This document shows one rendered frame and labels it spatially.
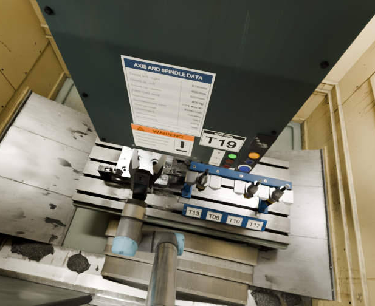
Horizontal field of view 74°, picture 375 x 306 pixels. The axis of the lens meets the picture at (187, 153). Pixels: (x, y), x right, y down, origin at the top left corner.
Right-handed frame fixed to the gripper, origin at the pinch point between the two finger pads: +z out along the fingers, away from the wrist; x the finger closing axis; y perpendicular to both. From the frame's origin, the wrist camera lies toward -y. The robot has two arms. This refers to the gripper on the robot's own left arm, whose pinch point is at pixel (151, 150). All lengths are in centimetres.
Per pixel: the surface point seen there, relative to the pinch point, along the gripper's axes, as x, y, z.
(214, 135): 18.6, -31.7, -7.7
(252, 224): 54, 51, -7
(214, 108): 16.9, -40.7, -7.2
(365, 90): 101, 18, 69
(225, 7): 15, -61, -7
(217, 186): 28.8, 23.8, 0.2
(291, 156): 83, 69, 49
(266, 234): 63, 55, -10
